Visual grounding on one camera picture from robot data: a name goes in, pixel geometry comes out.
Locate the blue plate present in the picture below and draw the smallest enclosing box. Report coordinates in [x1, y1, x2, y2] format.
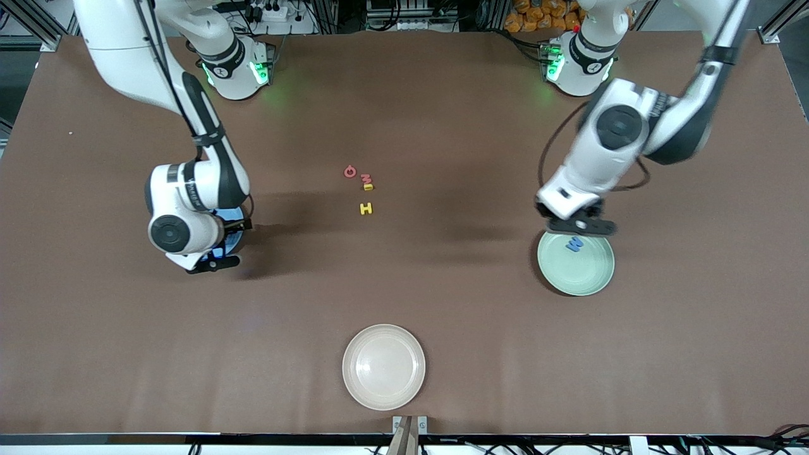
[205, 206, 246, 261]

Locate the green plate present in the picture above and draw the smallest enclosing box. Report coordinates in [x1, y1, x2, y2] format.
[537, 229, 616, 297]

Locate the pile of orange bags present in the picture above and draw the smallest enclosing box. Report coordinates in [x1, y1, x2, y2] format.
[504, 0, 585, 33]

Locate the beige plate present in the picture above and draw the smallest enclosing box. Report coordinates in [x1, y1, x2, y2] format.
[342, 324, 427, 411]

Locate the white power strip with plugs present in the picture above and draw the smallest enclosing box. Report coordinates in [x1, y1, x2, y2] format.
[243, 0, 291, 23]

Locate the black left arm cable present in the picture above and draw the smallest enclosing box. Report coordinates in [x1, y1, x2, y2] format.
[537, 100, 652, 193]

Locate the aluminium frame profile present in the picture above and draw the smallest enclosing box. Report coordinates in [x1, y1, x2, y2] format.
[758, 0, 809, 45]
[0, 0, 83, 52]

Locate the small metal bracket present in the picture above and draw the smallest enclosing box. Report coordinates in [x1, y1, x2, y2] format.
[392, 415, 429, 435]

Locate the cable bundle below table edge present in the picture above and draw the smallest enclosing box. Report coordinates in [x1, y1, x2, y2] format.
[683, 423, 809, 455]

